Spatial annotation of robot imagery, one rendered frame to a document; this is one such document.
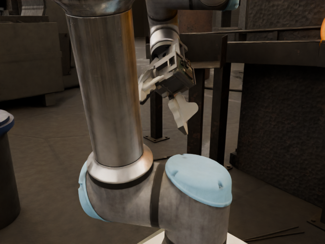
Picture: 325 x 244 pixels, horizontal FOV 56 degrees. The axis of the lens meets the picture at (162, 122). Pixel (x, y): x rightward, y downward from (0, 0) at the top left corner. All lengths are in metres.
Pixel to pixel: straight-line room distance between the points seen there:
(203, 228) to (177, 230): 0.05
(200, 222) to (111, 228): 0.81
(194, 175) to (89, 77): 0.23
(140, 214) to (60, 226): 0.84
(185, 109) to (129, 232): 0.70
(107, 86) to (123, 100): 0.03
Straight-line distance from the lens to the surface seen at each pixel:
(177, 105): 0.70
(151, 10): 0.77
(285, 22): 1.46
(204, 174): 0.52
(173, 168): 0.52
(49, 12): 3.52
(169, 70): 0.65
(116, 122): 0.45
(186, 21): 3.90
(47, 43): 2.99
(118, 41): 0.40
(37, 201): 1.55
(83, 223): 1.35
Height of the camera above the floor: 0.80
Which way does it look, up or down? 19 degrees down
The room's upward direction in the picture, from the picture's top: straight up
